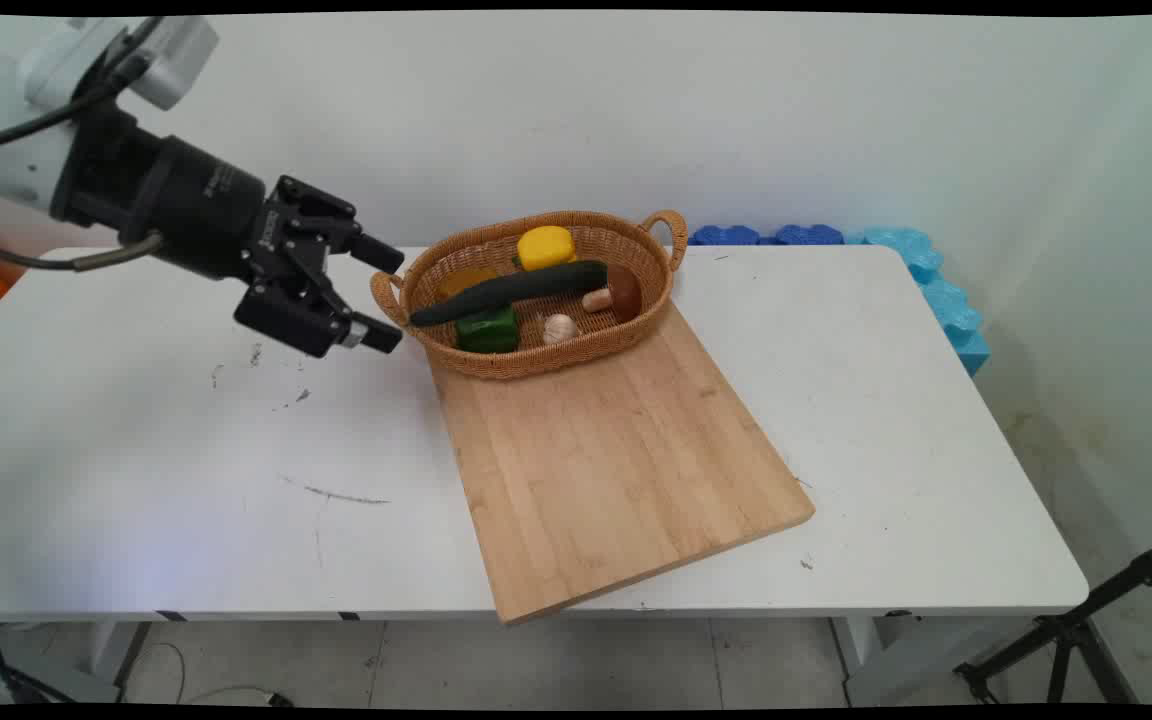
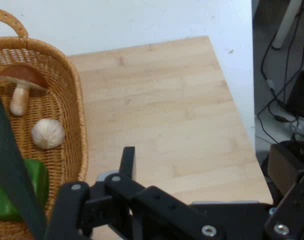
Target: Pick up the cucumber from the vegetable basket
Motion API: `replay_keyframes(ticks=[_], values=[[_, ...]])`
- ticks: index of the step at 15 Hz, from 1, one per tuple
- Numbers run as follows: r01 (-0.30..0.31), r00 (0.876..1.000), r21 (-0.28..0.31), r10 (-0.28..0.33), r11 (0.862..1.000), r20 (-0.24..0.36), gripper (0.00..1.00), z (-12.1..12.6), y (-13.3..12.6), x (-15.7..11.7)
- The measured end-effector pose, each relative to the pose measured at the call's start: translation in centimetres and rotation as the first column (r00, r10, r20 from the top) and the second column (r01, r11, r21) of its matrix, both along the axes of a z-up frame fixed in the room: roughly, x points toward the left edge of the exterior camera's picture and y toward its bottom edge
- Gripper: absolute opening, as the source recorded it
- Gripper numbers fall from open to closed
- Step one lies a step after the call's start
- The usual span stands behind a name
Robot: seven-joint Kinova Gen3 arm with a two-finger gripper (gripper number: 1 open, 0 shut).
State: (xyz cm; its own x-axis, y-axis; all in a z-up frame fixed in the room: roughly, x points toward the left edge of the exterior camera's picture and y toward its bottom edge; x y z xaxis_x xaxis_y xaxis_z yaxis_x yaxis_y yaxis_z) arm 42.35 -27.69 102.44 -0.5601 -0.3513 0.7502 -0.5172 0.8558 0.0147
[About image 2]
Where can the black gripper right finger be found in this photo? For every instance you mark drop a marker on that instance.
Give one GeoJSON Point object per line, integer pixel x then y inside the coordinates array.
{"type": "Point", "coordinates": [292, 215]}

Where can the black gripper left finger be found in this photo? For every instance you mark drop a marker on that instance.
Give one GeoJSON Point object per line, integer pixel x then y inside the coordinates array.
{"type": "Point", "coordinates": [132, 192]}

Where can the dark green cucumber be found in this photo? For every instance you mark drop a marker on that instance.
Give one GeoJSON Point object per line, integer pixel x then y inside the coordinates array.
{"type": "Point", "coordinates": [9, 155]}

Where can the brown cardboard box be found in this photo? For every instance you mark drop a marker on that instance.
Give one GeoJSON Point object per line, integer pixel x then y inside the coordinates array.
{"type": "Point", "coordinates": [283, 162]}

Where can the light wooden cutting board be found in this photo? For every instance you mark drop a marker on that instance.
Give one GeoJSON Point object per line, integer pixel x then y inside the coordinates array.
{"type": "Point", "coordinates": [162, 120]}

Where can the green bell pepper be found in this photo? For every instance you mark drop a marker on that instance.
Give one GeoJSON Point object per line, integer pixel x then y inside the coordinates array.
{"type": "Point", "coordinates": [38, 177]}

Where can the white garlic bulb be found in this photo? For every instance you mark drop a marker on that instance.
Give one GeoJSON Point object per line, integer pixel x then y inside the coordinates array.
{"type": "Point", "coordinates": [48, 133]}

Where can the woven wicker basket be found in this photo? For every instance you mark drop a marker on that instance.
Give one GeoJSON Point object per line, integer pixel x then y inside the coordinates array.
{"type": "Point", "coordinates": [64, 105]}

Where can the black box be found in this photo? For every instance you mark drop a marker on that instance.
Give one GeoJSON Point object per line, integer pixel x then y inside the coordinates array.
{"type": "Point", "coordinates": [300, 95]}

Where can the brown cap toy mushroom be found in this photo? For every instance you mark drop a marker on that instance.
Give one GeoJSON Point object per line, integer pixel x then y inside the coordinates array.
{"type": "Point", "coordinates": [23, 83]}

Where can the white table leg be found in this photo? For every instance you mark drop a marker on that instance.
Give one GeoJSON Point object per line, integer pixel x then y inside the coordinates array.
{"type": "Point", "coordinates": [285, 22]}

